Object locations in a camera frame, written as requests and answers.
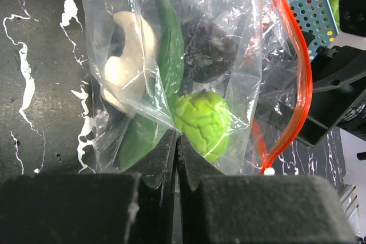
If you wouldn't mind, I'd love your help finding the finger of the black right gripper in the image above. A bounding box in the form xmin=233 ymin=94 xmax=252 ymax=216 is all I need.
xmin=296 ymin=33 xmax=365 ymax=147

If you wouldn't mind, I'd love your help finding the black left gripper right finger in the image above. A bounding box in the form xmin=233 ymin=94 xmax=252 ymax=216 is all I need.
xmin=177 ymin=137 xmax=356 ymax=243

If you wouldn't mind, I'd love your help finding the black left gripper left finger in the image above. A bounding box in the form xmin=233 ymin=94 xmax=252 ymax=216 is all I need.
xmin=1 ymin=131 xmax=177 ymax=243

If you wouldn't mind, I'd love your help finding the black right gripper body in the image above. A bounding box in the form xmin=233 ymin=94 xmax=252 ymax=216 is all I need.
xmin=337 ymin=95 xmax=365 ymax=140

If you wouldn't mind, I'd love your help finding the green fake lime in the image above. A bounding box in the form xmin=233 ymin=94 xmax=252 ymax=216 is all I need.
xmin=173 ymin=90 xmax=232 ymax=163
xmin=328 ymin=0 xmax=340 ymax=29

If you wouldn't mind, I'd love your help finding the green fake cucumber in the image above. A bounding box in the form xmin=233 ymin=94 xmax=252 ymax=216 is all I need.
xmin=118 ymin=0 xmax=184 ymax=171

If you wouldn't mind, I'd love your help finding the clear bag with green food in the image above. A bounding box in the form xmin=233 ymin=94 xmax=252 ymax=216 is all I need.
xmin=82 ymin=0 xmax=313 ymax=175

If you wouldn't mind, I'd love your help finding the white fake garlic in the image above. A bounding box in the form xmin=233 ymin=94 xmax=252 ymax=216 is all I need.
xmin=101 ymin=11 xmax=157 ymax=118

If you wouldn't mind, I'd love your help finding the light blue plastic basket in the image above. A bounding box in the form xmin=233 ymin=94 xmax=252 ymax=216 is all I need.
xmin=290 ymin=0 xmax=339 ymax=59

